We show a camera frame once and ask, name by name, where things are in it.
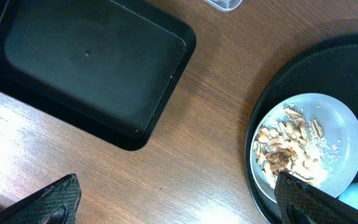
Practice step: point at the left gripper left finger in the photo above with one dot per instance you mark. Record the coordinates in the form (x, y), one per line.
(56, 203)

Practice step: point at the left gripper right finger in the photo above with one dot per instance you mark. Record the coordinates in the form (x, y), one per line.
(300, 202)

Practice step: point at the food scraps on plate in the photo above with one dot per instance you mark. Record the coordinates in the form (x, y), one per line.
(294, 145)

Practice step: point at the grey plate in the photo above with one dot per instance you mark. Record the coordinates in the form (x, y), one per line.
(340, 129)

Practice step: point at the round black serving tray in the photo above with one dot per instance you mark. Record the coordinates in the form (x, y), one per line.
(329, 67)

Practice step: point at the black rectangular tray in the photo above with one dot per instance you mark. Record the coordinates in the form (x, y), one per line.
(106, 67)

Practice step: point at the clear plastic bin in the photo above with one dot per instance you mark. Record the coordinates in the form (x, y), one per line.
(224, 5)

